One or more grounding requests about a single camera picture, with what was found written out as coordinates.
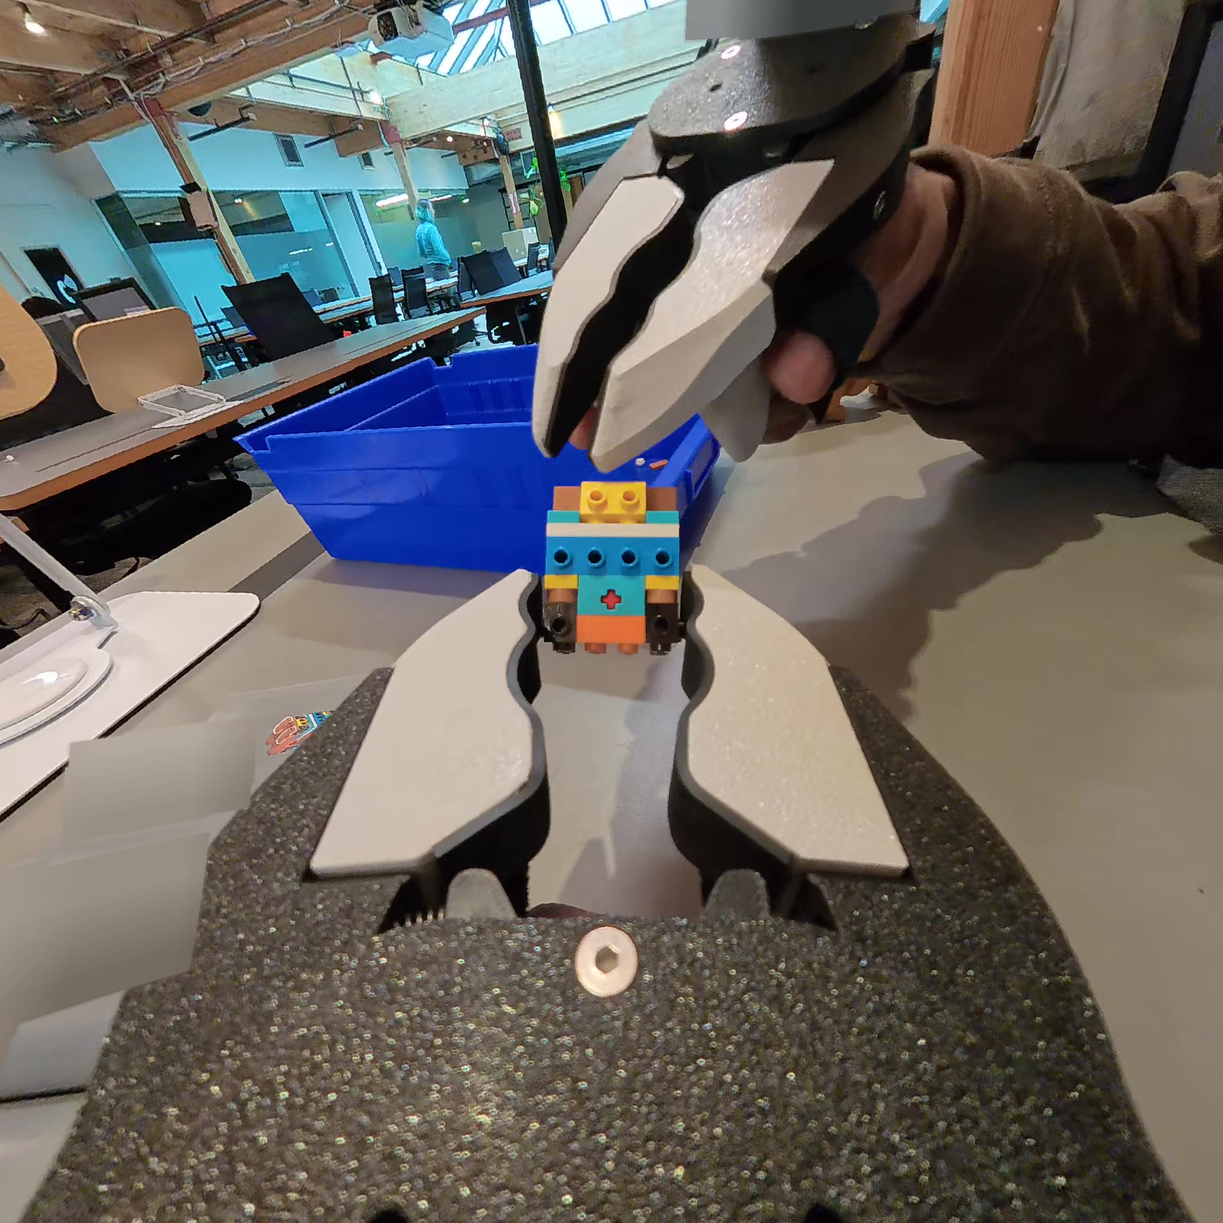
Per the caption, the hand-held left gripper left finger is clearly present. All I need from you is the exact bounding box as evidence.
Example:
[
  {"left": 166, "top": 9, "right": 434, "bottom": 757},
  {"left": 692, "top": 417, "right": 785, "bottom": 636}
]
[{"left": 307, "top": 569, "right": 552, "bottom": 897}]

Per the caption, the grey desk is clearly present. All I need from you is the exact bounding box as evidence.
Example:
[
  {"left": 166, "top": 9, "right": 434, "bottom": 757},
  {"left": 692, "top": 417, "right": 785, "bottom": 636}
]
[{"left": 0, "top": 392, "right": 1223, "bottom": 1223}]

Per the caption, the black office chair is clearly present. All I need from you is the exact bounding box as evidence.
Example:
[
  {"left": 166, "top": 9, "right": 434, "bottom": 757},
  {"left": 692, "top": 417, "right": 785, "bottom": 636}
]
[{"left": 221, "top": 274, "right": 336, "bottom": 364}]

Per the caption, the background office desk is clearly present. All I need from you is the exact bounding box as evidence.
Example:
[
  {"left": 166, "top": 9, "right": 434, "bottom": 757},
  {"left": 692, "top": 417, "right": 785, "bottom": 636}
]
[{"left": 0, "top": 307, "right": 489, "bottom": 513}]

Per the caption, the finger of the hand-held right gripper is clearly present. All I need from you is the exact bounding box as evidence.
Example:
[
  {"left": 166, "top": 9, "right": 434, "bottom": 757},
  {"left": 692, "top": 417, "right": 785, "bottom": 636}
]
[
  {"left": 530, "top": 175, "right": 687, "bottom": 460},
  {"left": 590, "top": 159, "right": 839, "bottom": 475}
]

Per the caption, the wooden framed black screen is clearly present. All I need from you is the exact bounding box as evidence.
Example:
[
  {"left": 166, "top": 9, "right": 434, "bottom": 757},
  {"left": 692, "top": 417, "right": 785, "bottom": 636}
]
[{"left": 0, "top": 287, "right": 57, "bottom": 422}]

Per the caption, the clear acrylic holder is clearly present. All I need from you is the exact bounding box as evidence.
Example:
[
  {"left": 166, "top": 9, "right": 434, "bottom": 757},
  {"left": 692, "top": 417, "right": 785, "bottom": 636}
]
[{"left": 138, "top": 384, "right": 227, "bottom": 427}]

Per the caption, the rounded wooden panel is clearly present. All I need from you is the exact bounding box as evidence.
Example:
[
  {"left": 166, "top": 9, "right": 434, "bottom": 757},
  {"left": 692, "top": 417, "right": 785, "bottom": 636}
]
[{"left": 73, "top": 307, "right": 204, "bottom": 414}]

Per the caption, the ceiling projector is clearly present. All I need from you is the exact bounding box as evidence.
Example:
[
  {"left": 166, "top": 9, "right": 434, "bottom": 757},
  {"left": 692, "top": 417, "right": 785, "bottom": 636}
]
[{"left": 367, "top": 0, "right": 454, "bottom": 54}]

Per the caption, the blue plastic bin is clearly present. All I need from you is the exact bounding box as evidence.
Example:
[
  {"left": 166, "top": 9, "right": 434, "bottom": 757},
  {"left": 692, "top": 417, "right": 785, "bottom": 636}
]
[{"left": 234, "top": 344, "right": 722, "bottom": 575}]

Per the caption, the white tablet stand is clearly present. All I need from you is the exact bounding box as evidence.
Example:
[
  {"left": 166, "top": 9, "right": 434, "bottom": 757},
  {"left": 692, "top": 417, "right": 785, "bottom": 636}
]
[{"left": 0, "top": 516, "right": 261, "bottom": 818}]

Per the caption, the black pole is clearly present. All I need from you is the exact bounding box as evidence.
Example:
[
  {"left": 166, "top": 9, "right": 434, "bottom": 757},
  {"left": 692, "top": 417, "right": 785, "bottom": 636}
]
[{"left": 507, "top": 0, "right": 569, "bottom": 255}]

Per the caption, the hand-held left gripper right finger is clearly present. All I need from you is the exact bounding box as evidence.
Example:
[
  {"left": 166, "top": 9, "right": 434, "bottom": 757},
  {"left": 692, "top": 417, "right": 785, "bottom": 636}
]
[{"left": 667, "top": 562, "right": 913, "bottom": 906}]

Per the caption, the small multicoloured brick model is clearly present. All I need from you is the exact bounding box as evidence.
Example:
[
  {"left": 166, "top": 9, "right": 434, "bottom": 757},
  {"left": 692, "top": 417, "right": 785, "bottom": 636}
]
[{"left": 543, "top": 483, "right": 684, "bottom": 658}]

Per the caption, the person's right forearm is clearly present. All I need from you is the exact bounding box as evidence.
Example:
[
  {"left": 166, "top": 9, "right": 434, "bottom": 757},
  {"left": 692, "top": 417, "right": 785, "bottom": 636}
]
[{"left": 860, "top": 143, "right": 1223, "bottom": 469}]

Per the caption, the person's right hand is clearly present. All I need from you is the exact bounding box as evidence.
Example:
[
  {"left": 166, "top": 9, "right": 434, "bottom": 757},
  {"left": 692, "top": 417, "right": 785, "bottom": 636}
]
[{"left": 763, "top": 160, "right": 964, "bottom": 446}]

